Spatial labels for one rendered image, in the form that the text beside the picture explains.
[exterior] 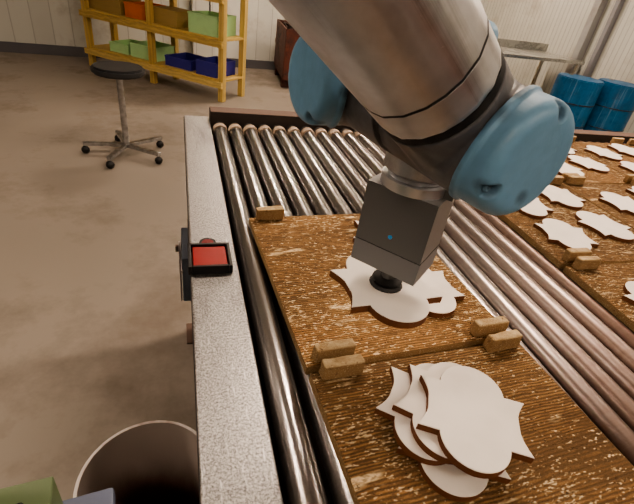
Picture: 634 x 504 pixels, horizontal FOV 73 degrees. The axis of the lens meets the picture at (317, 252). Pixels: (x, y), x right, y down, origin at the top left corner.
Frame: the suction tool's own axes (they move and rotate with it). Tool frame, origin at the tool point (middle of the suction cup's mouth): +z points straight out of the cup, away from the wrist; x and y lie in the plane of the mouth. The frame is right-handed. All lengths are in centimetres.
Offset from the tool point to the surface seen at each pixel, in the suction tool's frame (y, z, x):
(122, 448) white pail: 51, 74, 11
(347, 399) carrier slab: -2.1, 11.4, 9.0
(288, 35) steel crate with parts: 345, 39, -438
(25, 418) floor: 103, 105, 14
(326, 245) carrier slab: 19.8, 11.3, -19.8
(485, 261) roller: -6.7, 13.1, -42.4
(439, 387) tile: -11.2, 6.9, 3.4
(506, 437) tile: -19.8, 6.9, 5.1
